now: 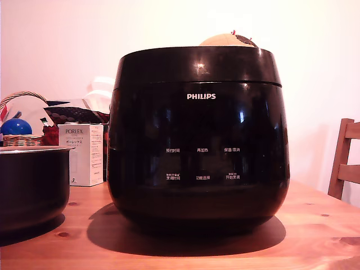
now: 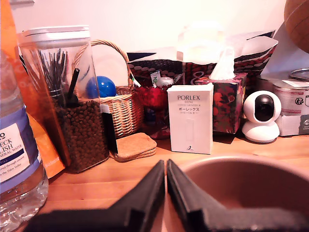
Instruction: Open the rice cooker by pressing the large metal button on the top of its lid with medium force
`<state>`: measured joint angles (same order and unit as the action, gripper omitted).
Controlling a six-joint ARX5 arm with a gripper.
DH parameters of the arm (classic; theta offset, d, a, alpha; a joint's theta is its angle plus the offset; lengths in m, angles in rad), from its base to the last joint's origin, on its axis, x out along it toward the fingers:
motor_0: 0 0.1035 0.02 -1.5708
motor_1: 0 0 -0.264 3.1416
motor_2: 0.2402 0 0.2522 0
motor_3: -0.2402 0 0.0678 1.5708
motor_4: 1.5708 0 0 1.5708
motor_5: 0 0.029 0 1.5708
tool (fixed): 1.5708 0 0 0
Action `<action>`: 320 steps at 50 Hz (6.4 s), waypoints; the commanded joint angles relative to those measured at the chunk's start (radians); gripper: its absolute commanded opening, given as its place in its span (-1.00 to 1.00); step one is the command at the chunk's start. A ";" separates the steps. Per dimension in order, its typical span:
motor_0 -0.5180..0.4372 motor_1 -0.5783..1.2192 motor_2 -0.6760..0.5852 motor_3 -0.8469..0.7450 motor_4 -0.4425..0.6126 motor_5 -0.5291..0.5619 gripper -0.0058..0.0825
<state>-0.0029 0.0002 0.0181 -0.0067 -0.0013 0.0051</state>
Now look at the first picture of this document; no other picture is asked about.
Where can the black rice cooker lid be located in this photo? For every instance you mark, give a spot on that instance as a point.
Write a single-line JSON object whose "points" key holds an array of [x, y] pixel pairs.
{"points": [[174, 66]]}

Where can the black Philips rice cooker body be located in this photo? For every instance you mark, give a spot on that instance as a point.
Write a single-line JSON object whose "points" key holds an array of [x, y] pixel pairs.
{"points": [[197, 202]]}

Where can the white Porlex box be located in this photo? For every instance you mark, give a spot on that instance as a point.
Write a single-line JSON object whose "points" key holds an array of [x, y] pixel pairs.
{"points": [[84, 157]]}

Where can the dark dotted fabric bag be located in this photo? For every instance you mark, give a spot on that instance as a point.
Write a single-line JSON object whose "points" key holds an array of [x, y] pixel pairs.
{"points": [[71, 112]]}

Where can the red knitted cloth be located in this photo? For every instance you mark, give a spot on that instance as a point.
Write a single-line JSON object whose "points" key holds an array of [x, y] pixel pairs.
{"points": [[50, 136]]}

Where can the white printed paper bag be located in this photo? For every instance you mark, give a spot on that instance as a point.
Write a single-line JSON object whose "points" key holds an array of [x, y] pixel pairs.
{"points": [[29, 108]]}

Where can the black inner cooking pot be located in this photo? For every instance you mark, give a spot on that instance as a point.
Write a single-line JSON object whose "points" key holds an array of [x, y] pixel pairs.
{"points": [[31, 182]]}

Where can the wooden chair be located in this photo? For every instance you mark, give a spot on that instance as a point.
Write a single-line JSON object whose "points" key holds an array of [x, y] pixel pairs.
{"points": [[339, 157]]}

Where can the wicker basket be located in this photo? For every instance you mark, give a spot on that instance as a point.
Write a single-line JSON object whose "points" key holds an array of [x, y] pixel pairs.
{"points": [[19, 140]]}

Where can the blue ball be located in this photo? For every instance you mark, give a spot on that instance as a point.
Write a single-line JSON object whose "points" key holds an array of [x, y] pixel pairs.
{"points": [[15, 127]]}

